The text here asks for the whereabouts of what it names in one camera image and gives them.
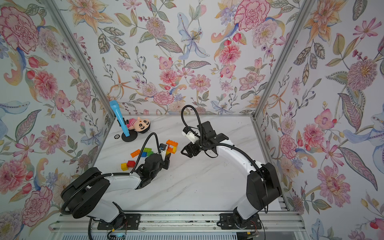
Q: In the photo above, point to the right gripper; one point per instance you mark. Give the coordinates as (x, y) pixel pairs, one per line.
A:
(191, 148)

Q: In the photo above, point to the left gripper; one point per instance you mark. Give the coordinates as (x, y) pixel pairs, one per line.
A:
(167, 161)

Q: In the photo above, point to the yellow lego brick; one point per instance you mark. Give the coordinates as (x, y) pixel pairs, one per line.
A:
(172, 150)

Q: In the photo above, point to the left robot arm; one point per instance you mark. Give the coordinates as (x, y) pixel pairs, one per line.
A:
(83, 197)

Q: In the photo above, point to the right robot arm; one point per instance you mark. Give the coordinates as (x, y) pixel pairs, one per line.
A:
(262, 179)

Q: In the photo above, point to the orange lego plate on table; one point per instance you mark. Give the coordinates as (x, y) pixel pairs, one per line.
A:
(136, 153)

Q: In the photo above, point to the black round stand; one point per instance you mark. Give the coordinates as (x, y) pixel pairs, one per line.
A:
(133, 134)

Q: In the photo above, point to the plush doll head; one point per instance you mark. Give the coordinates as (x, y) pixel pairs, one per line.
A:
(139, 125)

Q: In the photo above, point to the blue tube on stand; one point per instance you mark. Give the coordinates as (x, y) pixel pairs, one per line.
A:
(116, 110)

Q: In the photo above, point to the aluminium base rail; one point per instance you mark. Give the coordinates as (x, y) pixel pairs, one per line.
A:
(211, 221)

